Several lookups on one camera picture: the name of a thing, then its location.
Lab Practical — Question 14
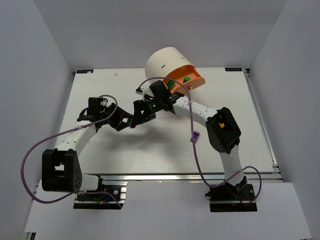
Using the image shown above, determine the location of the blue label sticker left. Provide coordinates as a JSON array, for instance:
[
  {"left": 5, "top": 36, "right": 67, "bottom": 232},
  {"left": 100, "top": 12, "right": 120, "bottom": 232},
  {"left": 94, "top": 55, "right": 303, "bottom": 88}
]
[{"left": 76, "top": 69, "right": 94, "bottom": 74}]

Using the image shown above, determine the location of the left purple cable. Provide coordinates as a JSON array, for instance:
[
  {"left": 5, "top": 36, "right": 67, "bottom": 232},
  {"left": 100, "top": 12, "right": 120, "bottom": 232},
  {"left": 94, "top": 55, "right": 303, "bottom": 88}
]
[{"left": 20, "top": 94, "right": 123, "bottom": 210}]

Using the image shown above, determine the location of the white cylindrical drawer cabinet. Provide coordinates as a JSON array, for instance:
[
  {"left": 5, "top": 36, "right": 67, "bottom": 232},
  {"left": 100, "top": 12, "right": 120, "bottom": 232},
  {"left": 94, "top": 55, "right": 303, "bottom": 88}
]
[{"left": 144, "top": 47, "right": 195, "bottom": 79}]

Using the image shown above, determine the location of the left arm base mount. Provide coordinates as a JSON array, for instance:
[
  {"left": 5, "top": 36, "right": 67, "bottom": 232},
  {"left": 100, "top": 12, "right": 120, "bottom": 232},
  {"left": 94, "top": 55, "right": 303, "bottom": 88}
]
[{"left": 73, "top": 177, "right": 127, "bottom": 210}]

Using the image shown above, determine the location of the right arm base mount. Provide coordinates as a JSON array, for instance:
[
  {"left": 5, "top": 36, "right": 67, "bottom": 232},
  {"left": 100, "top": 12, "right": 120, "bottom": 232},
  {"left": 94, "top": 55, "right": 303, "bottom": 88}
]
[{"left": 205, "top": 184, "right": 258, "bottom": 213}]

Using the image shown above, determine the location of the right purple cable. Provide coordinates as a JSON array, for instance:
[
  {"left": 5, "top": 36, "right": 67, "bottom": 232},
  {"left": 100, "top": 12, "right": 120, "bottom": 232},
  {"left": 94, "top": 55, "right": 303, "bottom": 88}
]
[{"left": 137, "top": 77, "right": 263, "bottom": 206}]

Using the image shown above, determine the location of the green small lego brick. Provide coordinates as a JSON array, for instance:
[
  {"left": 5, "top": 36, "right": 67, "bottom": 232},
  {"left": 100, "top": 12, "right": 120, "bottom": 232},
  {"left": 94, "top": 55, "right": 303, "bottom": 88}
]
[{"left": 183, "top": 76, "right": 191, "bottom": 83}]

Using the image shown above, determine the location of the blue label sticker right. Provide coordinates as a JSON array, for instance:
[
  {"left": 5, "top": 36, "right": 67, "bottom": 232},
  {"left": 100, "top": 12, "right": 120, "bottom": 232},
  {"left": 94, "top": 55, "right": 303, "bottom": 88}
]
[{"left": 224, "top": 67, "right": 243, "bottom": 72}]

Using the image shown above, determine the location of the purple cable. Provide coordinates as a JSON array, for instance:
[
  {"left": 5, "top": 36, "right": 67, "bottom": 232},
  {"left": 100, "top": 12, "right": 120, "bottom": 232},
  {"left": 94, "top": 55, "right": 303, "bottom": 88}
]
[
  {"left": 137, "top": 77, "right": 263, "bottom": 206},
  {"left": 20, "top": 94, "right": 123, "bottom": 210}
]

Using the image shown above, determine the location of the purple sloped lego brick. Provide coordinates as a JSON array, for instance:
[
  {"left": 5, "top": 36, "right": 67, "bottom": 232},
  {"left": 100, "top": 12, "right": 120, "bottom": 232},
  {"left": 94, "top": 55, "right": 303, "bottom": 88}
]
[{"left": 190, "top": 131, "right": 200, "bottom": 144}]

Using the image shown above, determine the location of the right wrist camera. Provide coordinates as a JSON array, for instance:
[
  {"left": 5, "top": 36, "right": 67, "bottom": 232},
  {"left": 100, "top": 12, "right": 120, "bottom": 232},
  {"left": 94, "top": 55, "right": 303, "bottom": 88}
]
[{"left": 135, "top": 87, "right": 144, "bottom": 96}]

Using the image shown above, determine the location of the blue label sticker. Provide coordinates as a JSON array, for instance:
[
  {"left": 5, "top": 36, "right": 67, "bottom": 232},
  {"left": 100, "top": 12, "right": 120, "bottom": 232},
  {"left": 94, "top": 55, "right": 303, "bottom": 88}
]
[
  {"left": 76, "top": 69, "right": 94, "bottom": 74},
  {"left": 224, "top": 67, "right": 243, "bottom": 72}
]

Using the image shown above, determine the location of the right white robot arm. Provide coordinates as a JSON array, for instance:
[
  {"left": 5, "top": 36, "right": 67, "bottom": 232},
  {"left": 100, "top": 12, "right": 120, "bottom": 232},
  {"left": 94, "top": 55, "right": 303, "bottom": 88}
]
[{"left": 129, "top": 77, "right": 247, "bottom": 194}]

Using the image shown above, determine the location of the aluminium table rail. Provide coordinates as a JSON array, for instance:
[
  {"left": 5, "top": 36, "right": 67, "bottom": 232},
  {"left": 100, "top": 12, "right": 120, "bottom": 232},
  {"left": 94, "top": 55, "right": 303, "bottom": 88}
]
[{"left": 100, "top": 164, "right": 283, "bottom": 182}]

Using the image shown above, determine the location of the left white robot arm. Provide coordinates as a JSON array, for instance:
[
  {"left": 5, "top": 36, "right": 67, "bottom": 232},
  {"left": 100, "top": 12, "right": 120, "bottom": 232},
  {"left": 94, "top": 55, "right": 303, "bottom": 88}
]
[{"left": 42, "top": 96, "right": 133, "bottom": 194}]

